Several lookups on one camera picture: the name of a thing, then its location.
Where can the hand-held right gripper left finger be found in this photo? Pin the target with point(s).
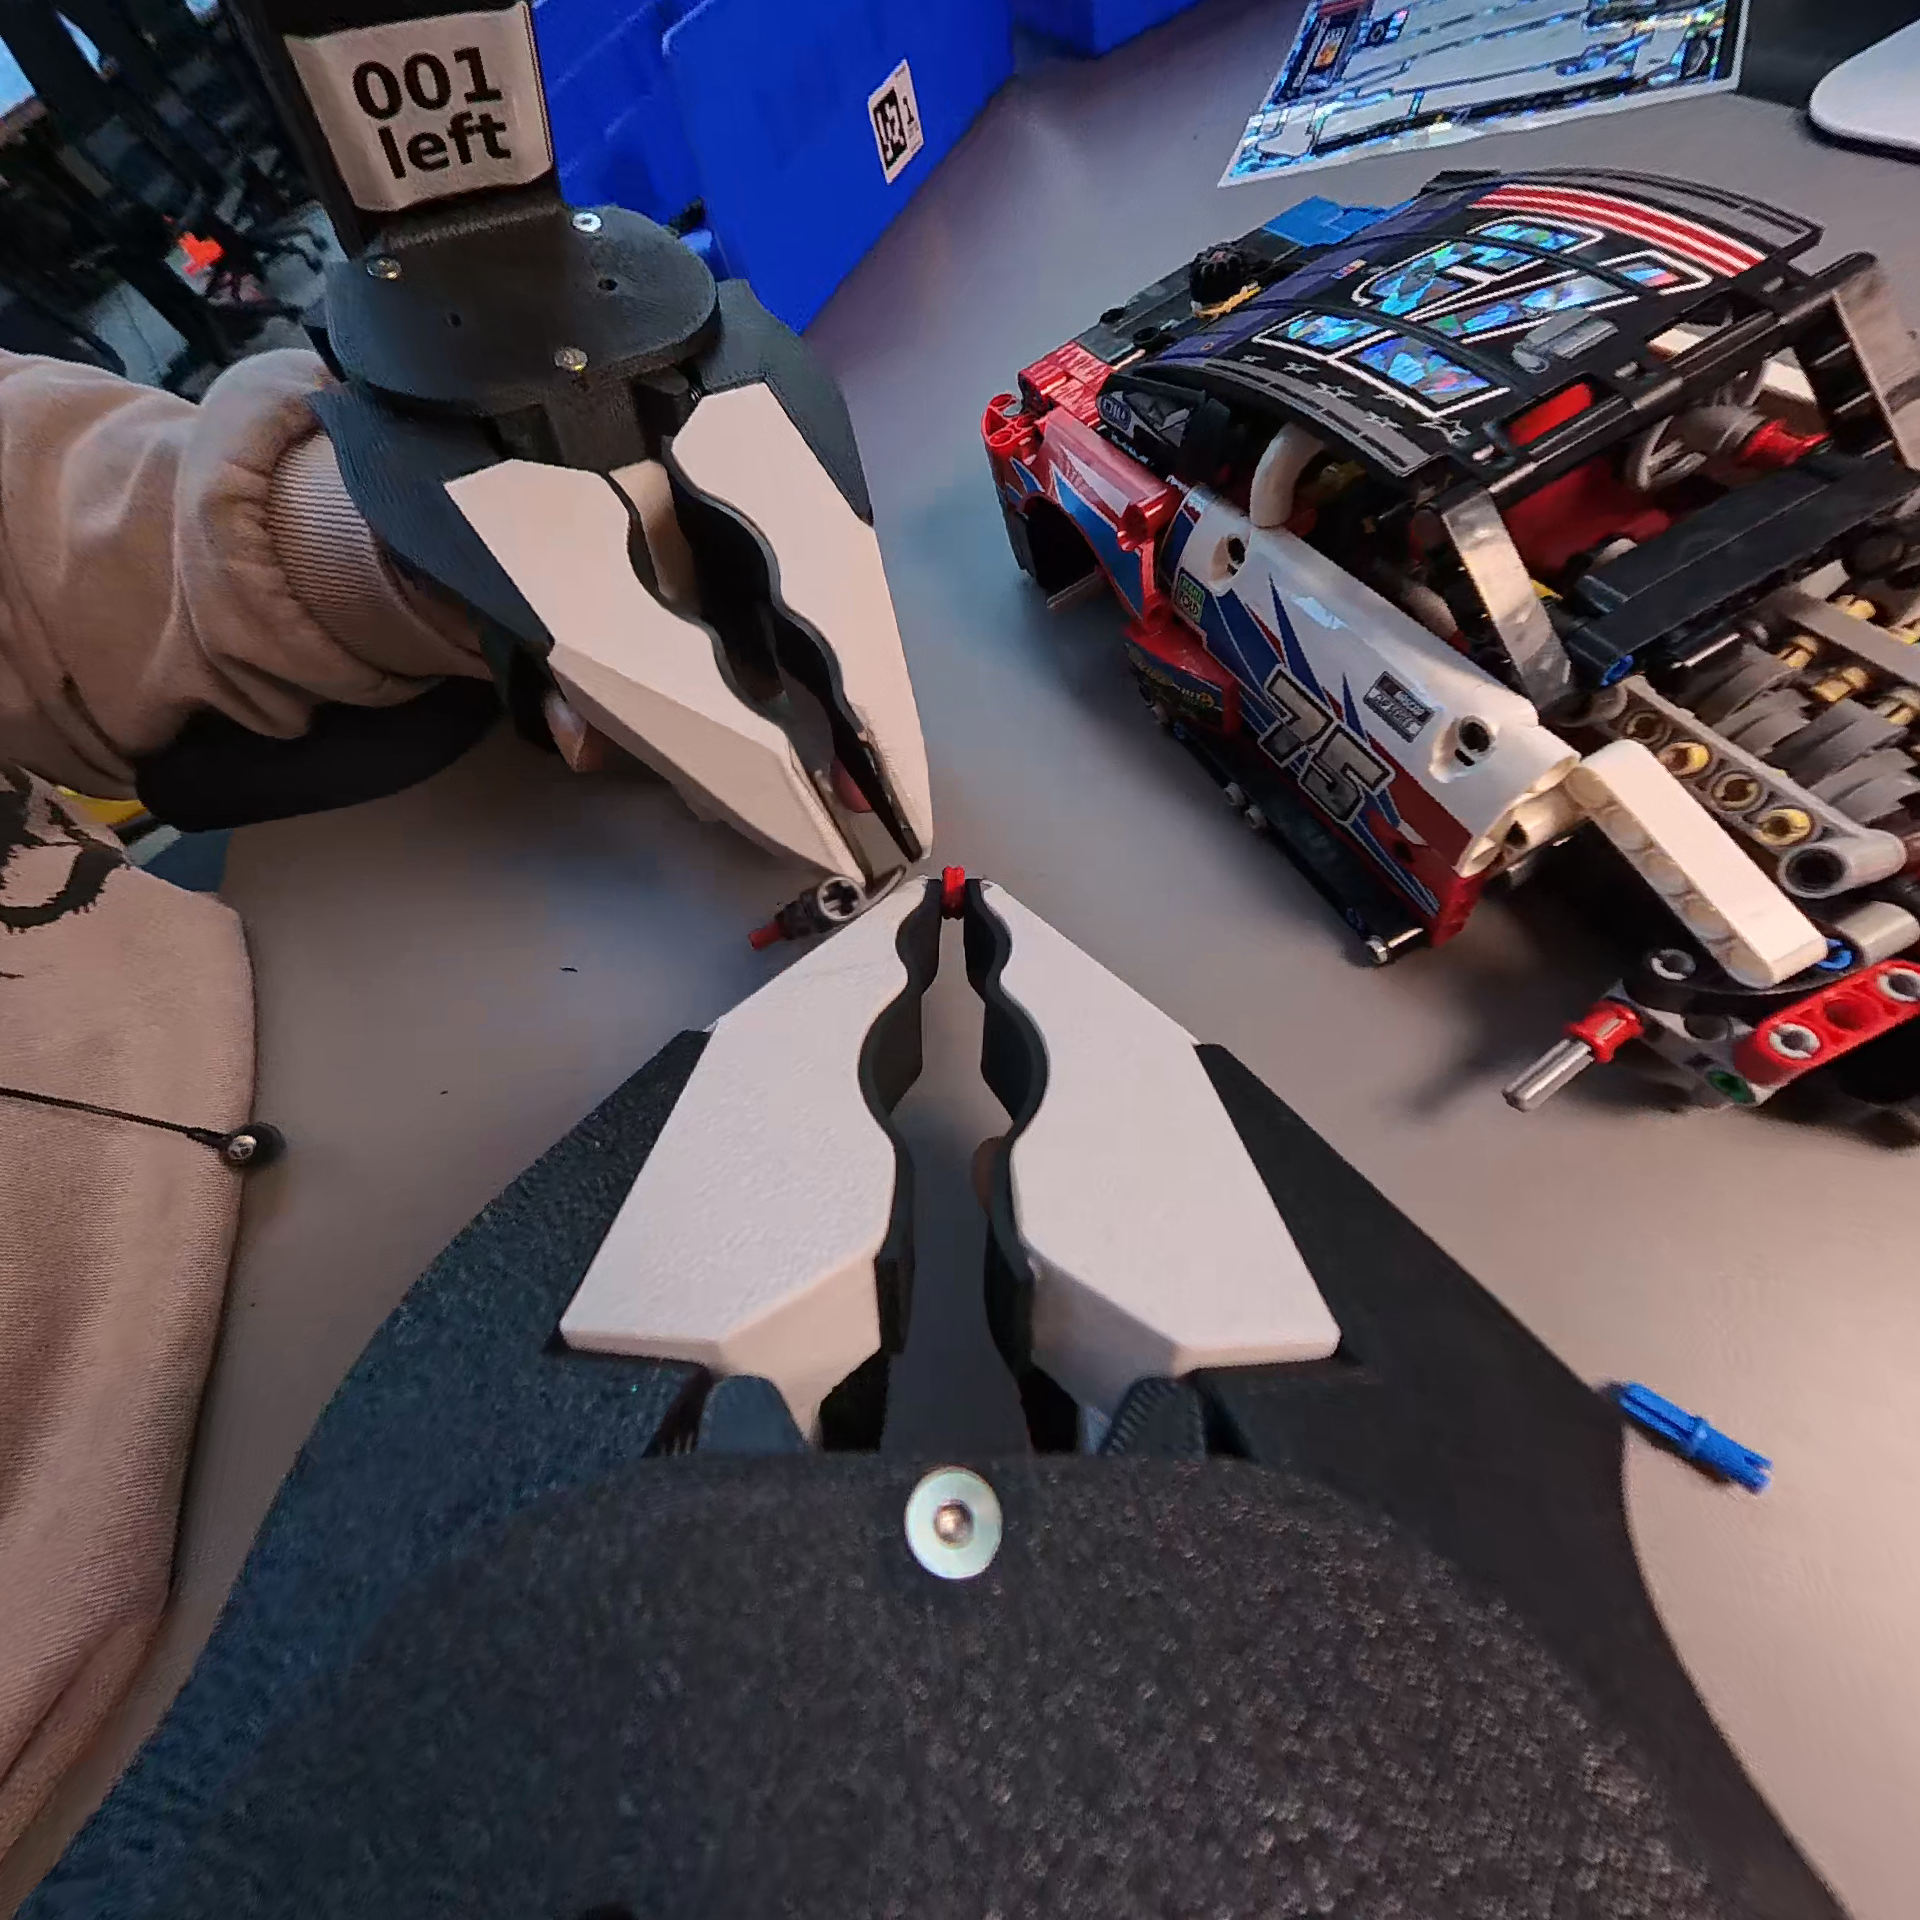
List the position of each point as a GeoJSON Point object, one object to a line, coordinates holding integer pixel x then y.
{"type": "Point", "coordinates": [721, 1201]}

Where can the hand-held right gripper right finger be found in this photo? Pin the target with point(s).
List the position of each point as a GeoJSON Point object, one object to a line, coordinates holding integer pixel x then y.
{"type": "Point", "coordinates": [1170, 1201]}

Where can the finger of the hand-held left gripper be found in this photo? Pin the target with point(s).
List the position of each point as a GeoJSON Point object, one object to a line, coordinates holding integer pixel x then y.
{"type": "Point", "coordinates": [825, 540]}
{"type": "Point", "coordinates": [599, 600]}

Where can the grey lego connector red axle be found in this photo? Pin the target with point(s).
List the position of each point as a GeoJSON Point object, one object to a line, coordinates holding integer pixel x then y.
{"type": "Point", "coordinates": [825, 901]}

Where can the small red lego pin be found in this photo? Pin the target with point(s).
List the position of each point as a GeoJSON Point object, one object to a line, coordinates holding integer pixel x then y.
{"type": "Point", "coordinates": [951, 892]}

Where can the red white blue lego car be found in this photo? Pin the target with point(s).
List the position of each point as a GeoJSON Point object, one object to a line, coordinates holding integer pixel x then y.
{"type": "Point", "coordinates": [1350, 675]}

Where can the blue lego pin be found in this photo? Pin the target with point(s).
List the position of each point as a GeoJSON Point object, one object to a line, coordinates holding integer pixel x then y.
{"type": "Point", "coordinates": [1687, 1437]}

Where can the shiny lego sticker sheet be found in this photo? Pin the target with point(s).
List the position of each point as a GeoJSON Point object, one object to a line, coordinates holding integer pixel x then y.
{"type": "Point", "coordinates": [1501, 89]}

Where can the person's left hand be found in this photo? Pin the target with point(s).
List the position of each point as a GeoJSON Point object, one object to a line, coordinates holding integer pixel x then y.
{"type": "Point", "coordinates": [573, 734]}

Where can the blue storage bin white label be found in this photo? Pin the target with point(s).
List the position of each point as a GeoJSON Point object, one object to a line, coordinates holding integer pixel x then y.
{"type": "Point", "coordinates": [751, 149]}

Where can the black padded armrest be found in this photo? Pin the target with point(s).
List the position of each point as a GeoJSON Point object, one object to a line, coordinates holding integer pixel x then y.
{"type": "Point", "coordinates": [300, 774]}

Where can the dark metal rack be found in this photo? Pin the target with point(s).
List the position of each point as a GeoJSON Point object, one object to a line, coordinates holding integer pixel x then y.
{"type": "Point", "coordinates": [90, 182]}

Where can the person's beige printed hoodie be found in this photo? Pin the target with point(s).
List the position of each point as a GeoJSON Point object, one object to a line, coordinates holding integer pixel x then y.
{"type": "Point", "coordinates": [106, 1277]}

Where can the black desk mat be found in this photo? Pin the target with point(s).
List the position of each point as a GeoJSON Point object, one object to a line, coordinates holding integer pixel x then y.
{"type": "Point", "coordinates": [1785, 44]}

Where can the white flat device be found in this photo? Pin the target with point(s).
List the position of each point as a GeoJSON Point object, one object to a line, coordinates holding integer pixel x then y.
{"type": "Point", "coordinates": [1881, 89]}

